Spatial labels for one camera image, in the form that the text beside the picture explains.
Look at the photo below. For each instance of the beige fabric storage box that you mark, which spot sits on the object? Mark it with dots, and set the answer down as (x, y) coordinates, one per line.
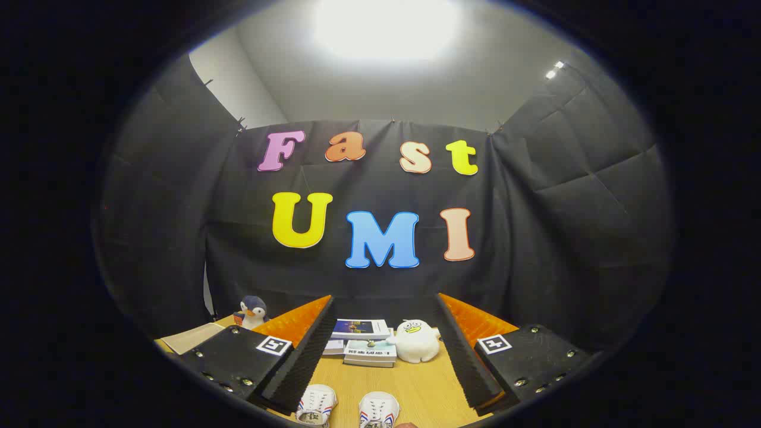
(190, 339)

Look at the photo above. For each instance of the white book blue picture cover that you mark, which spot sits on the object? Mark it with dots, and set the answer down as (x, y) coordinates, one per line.
(359, 328)

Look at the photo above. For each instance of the white book teal picture cover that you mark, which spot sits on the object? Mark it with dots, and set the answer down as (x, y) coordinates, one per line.
(370, 349)

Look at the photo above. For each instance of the black backdrop cloth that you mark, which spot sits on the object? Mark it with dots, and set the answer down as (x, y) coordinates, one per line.
(535, 238)

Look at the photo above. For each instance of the white canvas shoe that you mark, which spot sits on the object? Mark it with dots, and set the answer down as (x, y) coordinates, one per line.
(377, 407)
(318, 401)

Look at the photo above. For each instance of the thin white book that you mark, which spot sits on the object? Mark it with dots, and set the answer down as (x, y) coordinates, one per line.
(334, 346)

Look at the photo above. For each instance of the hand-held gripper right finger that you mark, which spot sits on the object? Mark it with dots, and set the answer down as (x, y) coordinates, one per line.
(464, 356)

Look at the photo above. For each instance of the white duck plush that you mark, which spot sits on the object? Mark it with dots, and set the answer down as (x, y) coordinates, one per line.
(416, 348)

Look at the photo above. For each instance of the thick white book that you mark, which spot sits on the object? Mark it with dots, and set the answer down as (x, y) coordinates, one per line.
(368, 363)

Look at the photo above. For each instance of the small ceiling spot light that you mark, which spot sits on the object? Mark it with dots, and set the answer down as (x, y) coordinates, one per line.
(554, 71)

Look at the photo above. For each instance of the grey white penguin plush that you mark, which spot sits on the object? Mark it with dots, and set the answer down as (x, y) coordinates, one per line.
(254, 312)

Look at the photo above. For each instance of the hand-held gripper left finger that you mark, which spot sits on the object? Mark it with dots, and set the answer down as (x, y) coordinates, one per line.
(309, 351)

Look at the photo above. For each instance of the bright ceiling light panel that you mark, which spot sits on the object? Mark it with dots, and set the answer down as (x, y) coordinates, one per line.
(386, 27)

